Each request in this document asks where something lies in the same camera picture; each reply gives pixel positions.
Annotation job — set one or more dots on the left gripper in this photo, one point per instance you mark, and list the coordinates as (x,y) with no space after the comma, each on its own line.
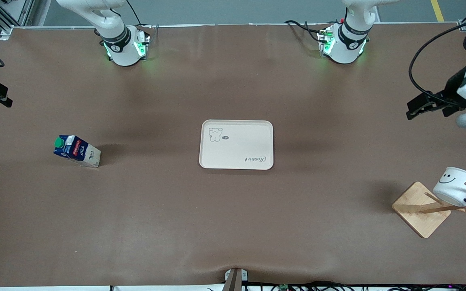
(451,89)

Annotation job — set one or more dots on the blue milk carton green cap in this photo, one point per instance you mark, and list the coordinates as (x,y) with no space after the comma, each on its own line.
(77,150)

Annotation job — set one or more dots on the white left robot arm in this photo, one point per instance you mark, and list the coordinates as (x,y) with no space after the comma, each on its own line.
(348,42)

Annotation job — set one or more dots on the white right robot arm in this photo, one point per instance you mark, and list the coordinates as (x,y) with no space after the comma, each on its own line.
(119,42)

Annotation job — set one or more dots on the wooden cup rack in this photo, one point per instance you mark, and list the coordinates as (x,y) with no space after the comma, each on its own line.
(419,212)

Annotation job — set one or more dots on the beige plastic tray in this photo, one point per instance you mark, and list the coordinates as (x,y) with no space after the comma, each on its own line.
(241,149)

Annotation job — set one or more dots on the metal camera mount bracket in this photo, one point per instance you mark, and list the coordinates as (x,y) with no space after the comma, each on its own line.
(236,279)

